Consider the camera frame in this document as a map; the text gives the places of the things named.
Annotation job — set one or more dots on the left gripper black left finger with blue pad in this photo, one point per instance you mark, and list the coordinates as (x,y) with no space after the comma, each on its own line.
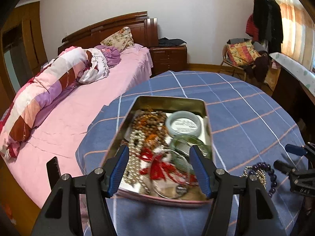
(61,213)

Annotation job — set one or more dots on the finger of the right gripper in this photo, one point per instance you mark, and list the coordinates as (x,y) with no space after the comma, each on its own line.
(308,150)
(284,168)

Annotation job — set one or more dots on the green jade bangle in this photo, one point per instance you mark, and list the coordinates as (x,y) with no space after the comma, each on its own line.
(182,144)

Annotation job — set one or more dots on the red tassel cord jewelry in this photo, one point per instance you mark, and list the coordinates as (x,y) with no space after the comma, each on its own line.
(163,170)

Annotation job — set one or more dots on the metal jewelry tin box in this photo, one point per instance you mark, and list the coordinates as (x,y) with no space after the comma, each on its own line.
(167,104)

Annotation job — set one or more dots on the black smartphone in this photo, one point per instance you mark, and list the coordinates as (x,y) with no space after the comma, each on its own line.
(53,171)

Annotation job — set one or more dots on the blue plaid tablecloth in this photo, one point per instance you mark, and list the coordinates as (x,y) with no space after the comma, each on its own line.
(247,127)

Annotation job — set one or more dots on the desk with floral cover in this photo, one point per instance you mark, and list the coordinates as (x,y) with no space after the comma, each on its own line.
(294,90)

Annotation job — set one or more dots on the pink sheeted bed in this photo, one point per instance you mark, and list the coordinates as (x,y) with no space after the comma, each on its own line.
(65,127)

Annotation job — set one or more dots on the dark brown garment on chair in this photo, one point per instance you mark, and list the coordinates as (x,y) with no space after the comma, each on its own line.
(259,68)

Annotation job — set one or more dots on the orange cream curtains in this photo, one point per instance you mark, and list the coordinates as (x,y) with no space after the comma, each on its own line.
(298,32)

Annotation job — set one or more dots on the colourful patchwork cushion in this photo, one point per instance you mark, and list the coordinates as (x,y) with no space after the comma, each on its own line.
(242,54)

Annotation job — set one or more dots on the pale jade bangle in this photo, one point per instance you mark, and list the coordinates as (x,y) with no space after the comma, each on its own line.
(183,122)

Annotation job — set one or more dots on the wicker chair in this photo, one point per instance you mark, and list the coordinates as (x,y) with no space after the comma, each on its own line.
(258,47)

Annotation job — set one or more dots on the red garment on rack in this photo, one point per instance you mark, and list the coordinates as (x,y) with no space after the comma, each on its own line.
(252,30)

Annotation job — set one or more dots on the dark coats on rack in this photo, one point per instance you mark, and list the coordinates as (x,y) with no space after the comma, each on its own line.
(268,20)

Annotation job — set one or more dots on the pink patchwork quilt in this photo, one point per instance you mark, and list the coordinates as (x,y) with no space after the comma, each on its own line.
(73,66)

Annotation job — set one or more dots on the dark wooden nightstand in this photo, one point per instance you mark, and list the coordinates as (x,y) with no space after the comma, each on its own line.
(168,58)

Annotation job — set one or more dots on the purple garment on bed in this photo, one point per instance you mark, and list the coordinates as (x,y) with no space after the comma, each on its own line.
(111,54)

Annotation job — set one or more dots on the wooden wardrobe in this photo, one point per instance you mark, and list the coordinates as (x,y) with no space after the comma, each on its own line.
(22,49)

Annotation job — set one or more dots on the dark clothes on nightstand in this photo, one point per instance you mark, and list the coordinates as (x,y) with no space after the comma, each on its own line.
(165,42)

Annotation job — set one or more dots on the floral pillow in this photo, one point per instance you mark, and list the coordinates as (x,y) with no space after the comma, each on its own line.
(121,39)

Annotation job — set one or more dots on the dark wooden headboard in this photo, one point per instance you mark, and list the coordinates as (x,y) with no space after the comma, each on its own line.
(144,31)

